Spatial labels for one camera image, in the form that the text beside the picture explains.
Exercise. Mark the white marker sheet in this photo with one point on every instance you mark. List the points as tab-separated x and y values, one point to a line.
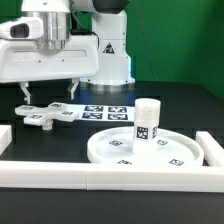
103	112

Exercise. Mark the white front fence bar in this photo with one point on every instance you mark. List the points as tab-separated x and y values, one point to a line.
48	175

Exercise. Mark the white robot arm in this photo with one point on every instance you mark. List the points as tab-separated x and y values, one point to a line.
52	23

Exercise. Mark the white fence bar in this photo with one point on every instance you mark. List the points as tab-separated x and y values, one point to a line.
213	152
5	137
48	175

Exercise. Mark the white left fence bar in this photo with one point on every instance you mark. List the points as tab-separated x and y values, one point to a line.
5	137

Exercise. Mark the white cross table base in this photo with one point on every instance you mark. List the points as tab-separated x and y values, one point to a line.
44	117

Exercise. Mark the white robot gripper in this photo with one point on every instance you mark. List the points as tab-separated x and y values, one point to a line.
22	61

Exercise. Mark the white right fence bar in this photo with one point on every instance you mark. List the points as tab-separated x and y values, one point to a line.
213	152

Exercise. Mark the white round table top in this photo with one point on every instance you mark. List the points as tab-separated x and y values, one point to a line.
128	146

